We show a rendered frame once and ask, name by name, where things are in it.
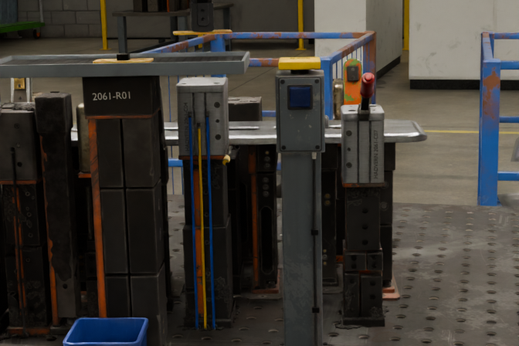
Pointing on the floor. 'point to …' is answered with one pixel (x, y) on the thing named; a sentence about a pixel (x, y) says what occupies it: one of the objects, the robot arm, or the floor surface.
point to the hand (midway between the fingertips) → (201, 16)
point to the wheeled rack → (26, 22)
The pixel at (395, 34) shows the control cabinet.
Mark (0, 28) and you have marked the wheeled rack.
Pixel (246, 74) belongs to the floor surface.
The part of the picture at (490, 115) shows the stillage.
